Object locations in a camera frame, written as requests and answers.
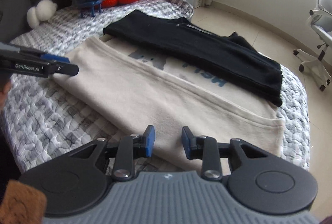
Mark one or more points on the blue stool phone stand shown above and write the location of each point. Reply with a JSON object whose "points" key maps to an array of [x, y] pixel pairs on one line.
{"points": [[91, 5]]}

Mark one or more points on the grey checked quilted bedcover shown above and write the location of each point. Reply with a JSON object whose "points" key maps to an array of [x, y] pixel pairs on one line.
{"points": [[41, 120]]}

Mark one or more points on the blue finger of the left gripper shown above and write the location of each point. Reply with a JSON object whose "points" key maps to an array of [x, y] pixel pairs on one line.
{"points": [[66, 69], [55, 58]]}

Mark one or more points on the cream black raglan sweatshirt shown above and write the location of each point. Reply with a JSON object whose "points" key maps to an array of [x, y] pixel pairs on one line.
{"points": [[132, 94]]}

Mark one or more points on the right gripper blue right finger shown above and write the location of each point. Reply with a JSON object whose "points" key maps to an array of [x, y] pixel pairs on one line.
{"points": [[189, 143]]}

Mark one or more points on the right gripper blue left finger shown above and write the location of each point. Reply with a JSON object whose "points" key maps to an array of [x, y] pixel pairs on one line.
{"points": [[148, 141]]}

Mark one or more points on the person's left hand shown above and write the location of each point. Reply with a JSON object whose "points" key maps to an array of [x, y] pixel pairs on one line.
{"points": [[4, 94]]}

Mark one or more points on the brown furry patch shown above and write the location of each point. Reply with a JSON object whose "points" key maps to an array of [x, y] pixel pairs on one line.
{"points": [[22, 204]]}

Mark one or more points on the white fluffy plush toy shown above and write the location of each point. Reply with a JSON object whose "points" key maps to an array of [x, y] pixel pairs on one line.
{"points": [[42, 12]]}

